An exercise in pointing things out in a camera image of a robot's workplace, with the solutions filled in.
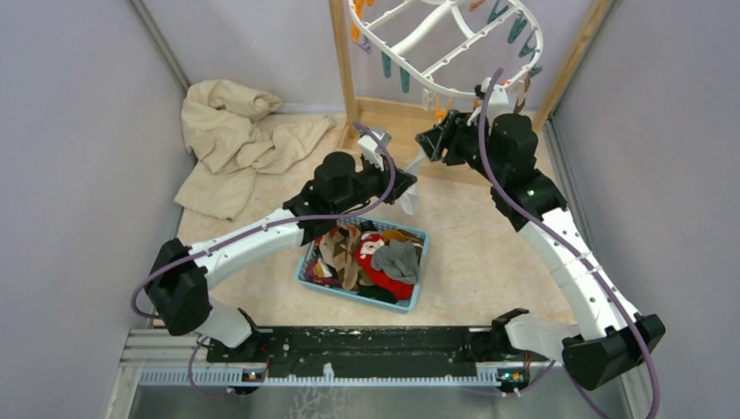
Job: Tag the white sock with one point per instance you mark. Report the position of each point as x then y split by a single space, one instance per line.
409 200

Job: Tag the blue plastic basket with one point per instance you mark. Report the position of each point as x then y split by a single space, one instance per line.
312 277

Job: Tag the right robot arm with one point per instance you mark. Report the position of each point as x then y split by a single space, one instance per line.
610 336

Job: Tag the wooden hanger stand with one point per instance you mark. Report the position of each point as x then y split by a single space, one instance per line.
403 120

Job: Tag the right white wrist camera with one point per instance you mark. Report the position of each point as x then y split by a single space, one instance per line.
498 102

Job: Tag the red santa sock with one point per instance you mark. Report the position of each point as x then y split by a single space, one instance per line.
370 242

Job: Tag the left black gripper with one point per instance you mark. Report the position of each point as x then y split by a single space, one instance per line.
402 180

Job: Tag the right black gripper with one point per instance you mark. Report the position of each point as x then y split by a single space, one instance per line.
447 134

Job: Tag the pile of socks in basket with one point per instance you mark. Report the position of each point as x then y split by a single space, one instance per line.
341 260

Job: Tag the white oval clip hanger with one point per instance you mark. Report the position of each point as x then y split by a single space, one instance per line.
445 49

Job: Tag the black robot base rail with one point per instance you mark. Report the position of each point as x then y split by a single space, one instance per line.
368 352

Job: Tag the grey sock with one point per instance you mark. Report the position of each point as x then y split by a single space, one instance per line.
399 260

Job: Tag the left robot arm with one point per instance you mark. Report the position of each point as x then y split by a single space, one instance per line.
182 275

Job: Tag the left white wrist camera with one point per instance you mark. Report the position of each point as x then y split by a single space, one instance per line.
371 151

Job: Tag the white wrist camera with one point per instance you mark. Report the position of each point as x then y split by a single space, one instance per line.
371 151
498 102

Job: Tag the beige crumpled cloth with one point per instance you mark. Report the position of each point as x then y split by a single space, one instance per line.
227 127

